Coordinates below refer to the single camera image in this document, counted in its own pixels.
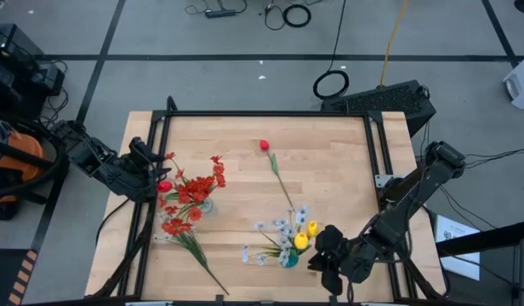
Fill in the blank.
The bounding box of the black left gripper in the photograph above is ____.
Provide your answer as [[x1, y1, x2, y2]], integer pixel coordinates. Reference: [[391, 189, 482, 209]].
[[117, 136, 172, 202]]

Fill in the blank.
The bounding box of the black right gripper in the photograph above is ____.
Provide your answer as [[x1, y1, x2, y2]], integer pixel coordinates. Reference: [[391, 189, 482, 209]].
[[308, 224, 367, 297]]

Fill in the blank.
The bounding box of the red artificial tulip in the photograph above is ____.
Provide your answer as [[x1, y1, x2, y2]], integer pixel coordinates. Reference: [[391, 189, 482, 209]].
[[259, 139, 296, 210], [156, 180, 208, 209]]

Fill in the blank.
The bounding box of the yellow artificial tulip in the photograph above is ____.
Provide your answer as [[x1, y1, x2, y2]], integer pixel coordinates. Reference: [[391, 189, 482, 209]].
[[293, 231, 310, 256], [304, 219, 319, 252]]

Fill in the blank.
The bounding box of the red artificial flower spray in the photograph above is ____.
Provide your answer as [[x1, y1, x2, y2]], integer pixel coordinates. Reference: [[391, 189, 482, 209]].
[[157, 199, 203, 237], [163, 151, 228, 205]]

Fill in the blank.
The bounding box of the white artificial flower spray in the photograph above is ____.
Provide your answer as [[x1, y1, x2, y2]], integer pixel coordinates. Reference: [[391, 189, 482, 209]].
[[240, 205, 310, 268], [152, 211, 231, 296]]

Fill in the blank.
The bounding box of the blue diamond-pattern glass vase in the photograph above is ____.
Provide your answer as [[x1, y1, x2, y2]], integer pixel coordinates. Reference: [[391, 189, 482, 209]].
[[282, 250, 300, 269]]

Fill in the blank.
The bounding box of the white paper sheet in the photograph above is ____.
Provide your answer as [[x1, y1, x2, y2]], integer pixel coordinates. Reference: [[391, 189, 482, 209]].
[[434, 214, 481, 281]]

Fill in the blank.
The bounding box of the orange vacuum cleaner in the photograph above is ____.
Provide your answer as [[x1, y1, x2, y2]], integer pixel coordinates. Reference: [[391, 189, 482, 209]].
[[0, 118, 48, 222]]

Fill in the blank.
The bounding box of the small black box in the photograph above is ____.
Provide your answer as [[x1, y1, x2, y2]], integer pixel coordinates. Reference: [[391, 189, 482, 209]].
[[30, 61, 66, 98]]

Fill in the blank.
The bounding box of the black metal stand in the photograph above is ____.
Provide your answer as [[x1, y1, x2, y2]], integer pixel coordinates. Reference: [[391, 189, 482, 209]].
[[436, 218, 524, 306]]

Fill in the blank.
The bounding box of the black perforated computer tower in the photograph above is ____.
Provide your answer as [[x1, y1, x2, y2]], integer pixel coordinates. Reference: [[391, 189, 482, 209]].
[[320, 79, 437, 138]]

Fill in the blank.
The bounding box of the black power strip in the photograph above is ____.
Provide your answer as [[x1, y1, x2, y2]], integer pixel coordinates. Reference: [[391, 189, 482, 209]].
[[204, 8, 237, 19]]

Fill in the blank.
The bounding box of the black equipment case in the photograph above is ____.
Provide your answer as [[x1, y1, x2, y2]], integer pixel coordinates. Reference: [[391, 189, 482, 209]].
[[0, 23, 45, 122]]

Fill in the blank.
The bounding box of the white plastic device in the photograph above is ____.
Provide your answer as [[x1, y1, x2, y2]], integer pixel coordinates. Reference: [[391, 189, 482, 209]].
[[502, 50, 524, 112]]

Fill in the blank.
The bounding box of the black vacuum hose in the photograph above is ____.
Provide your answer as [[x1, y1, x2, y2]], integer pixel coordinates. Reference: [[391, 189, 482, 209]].
[[0, 110, 70, 199]]

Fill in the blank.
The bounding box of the black metal table frame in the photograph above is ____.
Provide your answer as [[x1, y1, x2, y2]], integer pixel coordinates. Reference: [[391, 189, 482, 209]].
[[89, 95, 453, 306]]

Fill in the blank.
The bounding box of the black cable with coil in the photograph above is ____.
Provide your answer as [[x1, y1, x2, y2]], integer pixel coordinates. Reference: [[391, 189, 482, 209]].
[[311, 0, 350, 101]]

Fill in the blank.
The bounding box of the coiled black cable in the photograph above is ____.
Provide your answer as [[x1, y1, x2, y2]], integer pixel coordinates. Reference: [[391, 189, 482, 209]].
[[282, 3, 312, 29]]

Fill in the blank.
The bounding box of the yellow cable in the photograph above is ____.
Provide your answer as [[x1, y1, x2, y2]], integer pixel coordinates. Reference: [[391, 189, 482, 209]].
[[379, 0, 410, 88]]

